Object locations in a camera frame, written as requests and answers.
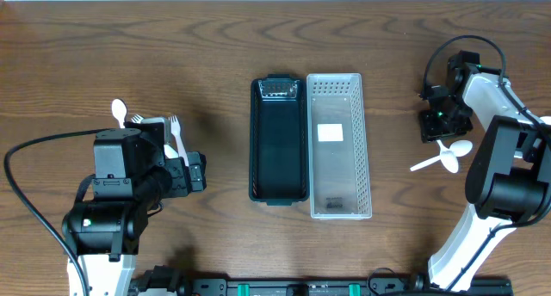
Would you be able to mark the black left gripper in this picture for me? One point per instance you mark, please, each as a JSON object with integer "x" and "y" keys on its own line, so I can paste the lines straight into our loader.
{"x": 195, "y": 172}

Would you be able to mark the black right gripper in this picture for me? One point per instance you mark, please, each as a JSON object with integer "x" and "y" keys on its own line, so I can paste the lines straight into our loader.
{"x": 431, "y": 131}

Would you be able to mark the white plastic spoon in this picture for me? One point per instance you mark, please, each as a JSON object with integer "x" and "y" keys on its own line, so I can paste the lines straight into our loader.
{"x": 448, "y": 158}
{"x": 460, "y": 148}
{"x": 119, "y": 111}

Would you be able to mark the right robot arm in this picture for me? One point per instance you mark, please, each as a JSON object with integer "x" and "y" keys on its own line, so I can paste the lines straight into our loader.
{"x": 508, "y": 183}

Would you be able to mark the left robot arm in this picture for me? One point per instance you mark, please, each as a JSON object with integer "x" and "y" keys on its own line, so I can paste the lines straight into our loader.
{"x": 132, "y": 177}

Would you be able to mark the white plastic utensil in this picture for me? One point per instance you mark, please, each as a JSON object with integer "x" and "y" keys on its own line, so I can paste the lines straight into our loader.
{"x": 170, "y": 152}

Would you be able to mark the white plastic fork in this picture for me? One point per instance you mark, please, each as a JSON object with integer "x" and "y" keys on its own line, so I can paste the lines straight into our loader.
{"x": 176, "y": 132}
{"x": 137, "y": 118}

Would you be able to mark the white label sticker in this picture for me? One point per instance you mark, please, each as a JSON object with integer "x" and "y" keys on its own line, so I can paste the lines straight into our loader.
{"x": 330, "y": 133}

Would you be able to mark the black plastic basket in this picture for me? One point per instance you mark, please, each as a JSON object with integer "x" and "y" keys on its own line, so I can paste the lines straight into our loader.
{"x": 278, "y": 163}

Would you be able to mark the clear perforated plastic basket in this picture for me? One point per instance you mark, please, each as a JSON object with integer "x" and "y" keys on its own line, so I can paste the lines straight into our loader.
{"x": 338, "y": 171}

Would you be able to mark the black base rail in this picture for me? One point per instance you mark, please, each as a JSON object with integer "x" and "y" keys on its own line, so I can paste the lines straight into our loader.
{"x": 301, "y": 287}

